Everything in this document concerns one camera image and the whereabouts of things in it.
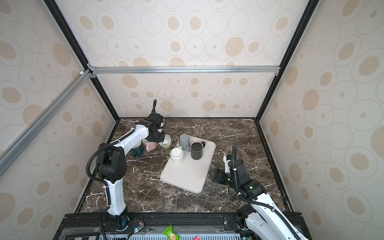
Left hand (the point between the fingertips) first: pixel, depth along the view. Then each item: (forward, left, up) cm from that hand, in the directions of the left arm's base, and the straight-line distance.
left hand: (163, 135), depth 95 cm
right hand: (-26, -31, +1) cm, 40 cm away
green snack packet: (-52, -9, -7) cm, 53 cm away
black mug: (-10, -21, -2) cm, 23 cm away
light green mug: (-4, -2, -2) cm, 5 cm away
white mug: (-13, -9, -3) cm, 16 cm away
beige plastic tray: (-22, -18, -10) cm, 30 cm away
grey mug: (-4, -13, -2) cm, 14 cm away
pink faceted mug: (-7, +8, -2) cm, 11 cm away
